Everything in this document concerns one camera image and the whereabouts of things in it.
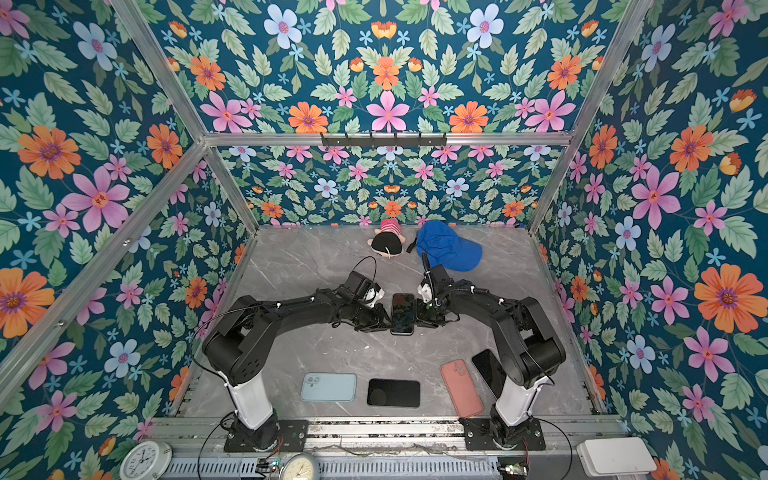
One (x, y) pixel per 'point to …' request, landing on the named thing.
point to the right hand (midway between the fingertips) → (412, 319)
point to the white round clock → (147, 460)
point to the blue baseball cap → (443, 246)
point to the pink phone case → (463, 392)
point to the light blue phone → (329, 387)
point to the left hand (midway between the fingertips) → (397, 321)
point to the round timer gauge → (299, 466)
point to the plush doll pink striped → (388, 240)
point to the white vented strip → (245, 469)
